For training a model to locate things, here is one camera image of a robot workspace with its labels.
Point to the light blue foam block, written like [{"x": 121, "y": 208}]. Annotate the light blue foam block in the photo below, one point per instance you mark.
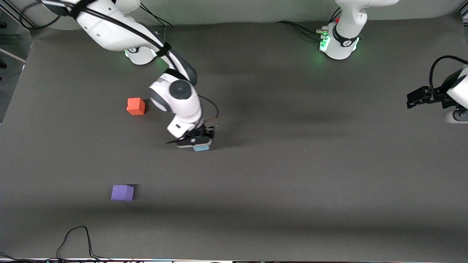
[{"x": 201, "y": 148}]

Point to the orange foam block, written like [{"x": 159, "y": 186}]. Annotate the orange foam block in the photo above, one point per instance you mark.
[{"x": 136, "y": 106}]

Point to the purple foam block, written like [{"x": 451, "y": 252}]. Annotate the purple foam block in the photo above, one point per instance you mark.
[{"x": 122, "y": 193}]

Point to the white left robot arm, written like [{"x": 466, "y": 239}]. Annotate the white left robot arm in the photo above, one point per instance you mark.
[{"x": 345, "y": 40}]

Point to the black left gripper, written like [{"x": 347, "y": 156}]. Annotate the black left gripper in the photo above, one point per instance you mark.
[{"x": 436, "y": 96}]

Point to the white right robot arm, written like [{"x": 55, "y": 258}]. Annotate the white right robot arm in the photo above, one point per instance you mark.
[{"x": 109, "y": 33}]

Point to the thin pale rod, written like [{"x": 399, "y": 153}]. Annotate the thin pale rod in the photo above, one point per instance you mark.
[{"x": 12, "y": 55}]

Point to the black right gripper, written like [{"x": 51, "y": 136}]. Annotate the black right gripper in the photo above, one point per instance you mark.
[{"x": 203, "y": 134}]

